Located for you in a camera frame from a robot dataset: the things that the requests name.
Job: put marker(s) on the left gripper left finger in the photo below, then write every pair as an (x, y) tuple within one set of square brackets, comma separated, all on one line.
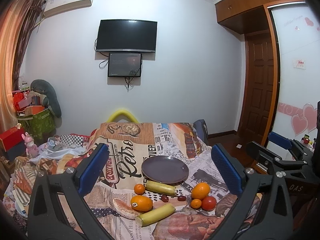
[(46, 217)]

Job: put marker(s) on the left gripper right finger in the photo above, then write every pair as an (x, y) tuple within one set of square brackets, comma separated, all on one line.
[(273, 220)]

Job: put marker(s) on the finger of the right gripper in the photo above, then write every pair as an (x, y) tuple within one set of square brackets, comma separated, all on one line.
[(280, 137), (270, 161)]

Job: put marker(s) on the red tomato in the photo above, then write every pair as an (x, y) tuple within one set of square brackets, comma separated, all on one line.
[(209, 203)]

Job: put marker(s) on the stickered large orange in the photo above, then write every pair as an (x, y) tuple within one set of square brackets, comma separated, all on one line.
[(141, 203)]

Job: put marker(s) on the small mandarin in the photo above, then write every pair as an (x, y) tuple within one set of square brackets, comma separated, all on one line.
[(139, 189), (196, 203)]

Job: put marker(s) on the red grape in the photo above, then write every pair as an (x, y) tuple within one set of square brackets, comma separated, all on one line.
[(181, 198), (164, 198)]

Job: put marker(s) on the brown wooden door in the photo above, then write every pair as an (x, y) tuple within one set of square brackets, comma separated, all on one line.
[(258, 89)]

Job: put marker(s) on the pink bunny toy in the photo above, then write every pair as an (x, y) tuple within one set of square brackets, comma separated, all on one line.
[(30, 146)]

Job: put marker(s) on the newspaper print tablecloth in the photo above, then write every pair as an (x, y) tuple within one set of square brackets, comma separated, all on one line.
[(129, 145)]

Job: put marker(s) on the red gift box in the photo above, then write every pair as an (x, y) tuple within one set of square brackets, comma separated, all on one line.
[(11, 138)]

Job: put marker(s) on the green storage box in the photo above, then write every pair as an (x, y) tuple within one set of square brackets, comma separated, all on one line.
[(39, 125)]

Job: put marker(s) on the dark purple plate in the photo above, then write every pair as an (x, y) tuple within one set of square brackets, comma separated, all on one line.
[(165, 169)]

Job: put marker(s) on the white sliding wardrobe door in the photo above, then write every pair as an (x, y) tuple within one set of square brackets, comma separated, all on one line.
[(297, 31)]

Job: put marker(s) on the grey plush seal toy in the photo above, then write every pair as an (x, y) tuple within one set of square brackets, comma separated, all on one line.
[(50, 97)]

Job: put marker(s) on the wooden wardrobe top cabinets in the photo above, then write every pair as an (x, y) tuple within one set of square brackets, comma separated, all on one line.
[(243, 16)]

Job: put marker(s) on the small black monitor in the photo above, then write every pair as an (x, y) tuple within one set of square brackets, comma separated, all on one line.
[(124, 64)]

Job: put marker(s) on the orange curtain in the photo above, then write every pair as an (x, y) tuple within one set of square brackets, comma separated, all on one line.
[(17, 23)]

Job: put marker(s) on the white air conditioner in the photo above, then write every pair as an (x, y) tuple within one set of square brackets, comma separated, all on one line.
[(54, 7)]

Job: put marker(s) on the black wall television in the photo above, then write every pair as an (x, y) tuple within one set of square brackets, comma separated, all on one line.
[(127, 35)]

